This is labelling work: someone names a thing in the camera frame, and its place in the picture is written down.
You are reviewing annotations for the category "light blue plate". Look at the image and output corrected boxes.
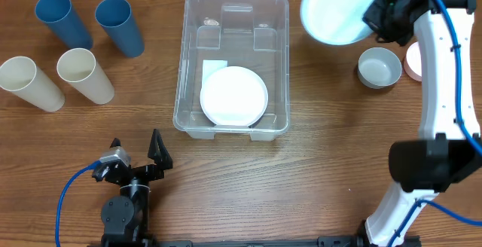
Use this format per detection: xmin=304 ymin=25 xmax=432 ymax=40
xmin=300 ymin=0 xmax=374 ymax=45

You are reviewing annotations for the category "pink bowl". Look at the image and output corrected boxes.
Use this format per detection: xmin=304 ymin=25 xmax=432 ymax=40
xmin=404 ymin=42 xmax=422 ymax=82

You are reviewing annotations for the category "cream cup far left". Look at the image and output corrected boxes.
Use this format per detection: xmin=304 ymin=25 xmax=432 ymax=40
xmin=1 ymin=56 xmax=66 ymax=112

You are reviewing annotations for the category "left blue cable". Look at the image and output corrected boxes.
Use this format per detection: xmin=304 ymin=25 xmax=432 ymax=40
xmin=54 ymin=160 xmax=102 ymax=247

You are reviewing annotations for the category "blue cup near container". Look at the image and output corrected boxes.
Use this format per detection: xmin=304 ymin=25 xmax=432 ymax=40
xmin=95 ymin=0 xmax=145 ymax=58

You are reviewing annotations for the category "blue cup far left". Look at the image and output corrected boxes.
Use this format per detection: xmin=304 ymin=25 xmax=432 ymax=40
xmin=35 ymin=0 xmax=93 ymax=50

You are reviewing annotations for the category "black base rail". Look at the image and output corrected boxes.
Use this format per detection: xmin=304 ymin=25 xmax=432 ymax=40
xmin=87 ymin=234 xmax=422 ymax=247

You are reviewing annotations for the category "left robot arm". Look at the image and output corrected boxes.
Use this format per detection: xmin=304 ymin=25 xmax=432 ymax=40
xmin=92 ymin=129 xmax=173 ymax=247

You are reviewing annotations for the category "grey bowl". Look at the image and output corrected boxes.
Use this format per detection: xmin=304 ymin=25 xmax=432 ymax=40
xmin=357 ymin=47 xmax=403 ymax=89

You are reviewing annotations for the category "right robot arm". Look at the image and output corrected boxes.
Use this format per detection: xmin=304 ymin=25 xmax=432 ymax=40
xmin=354 ymin=0 xmax=481 ymax=246

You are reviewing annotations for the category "cream cup inner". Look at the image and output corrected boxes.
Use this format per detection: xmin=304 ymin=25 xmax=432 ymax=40
xmin=56 ymin=48 xmax=114 ymax=105

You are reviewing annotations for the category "pink plate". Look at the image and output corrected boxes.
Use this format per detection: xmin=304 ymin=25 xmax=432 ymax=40
xmin=200 ymin=66 xmax=269 ymax=127

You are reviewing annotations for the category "cream cup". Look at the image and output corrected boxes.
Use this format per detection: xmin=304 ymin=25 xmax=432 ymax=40
xmin=1 ymin=56 xmax=66 ymax=112
xmin=56 ymin=48 xmax=114 ymax=105

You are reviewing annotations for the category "clear plastic storage container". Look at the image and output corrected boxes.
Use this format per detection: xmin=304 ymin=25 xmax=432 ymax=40
xmin=173 ymin=0 xmax=290 ymax=141

